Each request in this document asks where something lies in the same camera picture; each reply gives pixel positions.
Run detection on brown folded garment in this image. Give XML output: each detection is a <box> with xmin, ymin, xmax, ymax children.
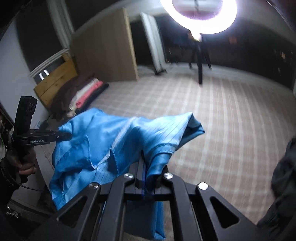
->
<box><xmin>50</xmin><ymin>72</ymin><xmax>94</xmax><ymax>121</ymax></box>

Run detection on black crumpled garment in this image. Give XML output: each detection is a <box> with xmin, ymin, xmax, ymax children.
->
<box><xmin>257</xmin><ymin>138</ymin><xmax>295</xmax><ymax>240</ymax></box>

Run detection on blue shiny jacket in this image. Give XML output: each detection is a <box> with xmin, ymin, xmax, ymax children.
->
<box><xmin>50</xmin><ymin>108</ymin><xmax>204</xmax><ymax>240</ymax></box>

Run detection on pink folded garment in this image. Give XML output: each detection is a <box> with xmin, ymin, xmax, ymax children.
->
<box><xmin>75</xmin><ymin>79</ymin><xmax>103</xmax><ymax>108</ymax></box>

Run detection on navy folded garment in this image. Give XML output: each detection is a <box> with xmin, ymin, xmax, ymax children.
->
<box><xmin>75</xmin><ymin>82</ymin><xmax>109</xmax><ymax>114</ymax></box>

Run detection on orange wooden board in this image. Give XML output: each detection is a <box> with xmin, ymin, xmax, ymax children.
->
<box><xmin>34</xmin><ymin>53</ymin><xmax>77</xmax><ymax>109</ymax></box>

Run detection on light wooden board panel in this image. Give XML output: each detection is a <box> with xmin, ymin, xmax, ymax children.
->
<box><xmin>71</xmin><ymin>8</ymin><xmax>138</xmax><ymax>82</ymax></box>

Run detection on black tripod stand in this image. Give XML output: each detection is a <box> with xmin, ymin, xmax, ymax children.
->
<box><xmin>188</xmin><ymin>31</ymin><xmax>212</xmax><ymax>85</ymax></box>

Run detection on plaid woven table cloth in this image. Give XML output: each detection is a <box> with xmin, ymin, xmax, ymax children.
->
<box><xmin>41</xmin><ymin>67</ymin><xmax>296</xmax><ymax>241</ymax></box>

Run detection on person's left hand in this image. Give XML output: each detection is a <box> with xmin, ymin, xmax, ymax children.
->
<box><xmin>7</xmin><ymin>147</ymin><xmax>37</xmax><ymax>176</ymax></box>

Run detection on white folded garment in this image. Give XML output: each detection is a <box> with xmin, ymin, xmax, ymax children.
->
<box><xmin>69</xmin><ymin>78</ymin><xmax>103</xmax><ymax>111</ymax></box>

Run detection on white ring light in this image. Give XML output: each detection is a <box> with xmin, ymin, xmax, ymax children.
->
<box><xmin>161</xmin><ymin>1</ymin><xmax>237</xmax><ymax>35</ymax></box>

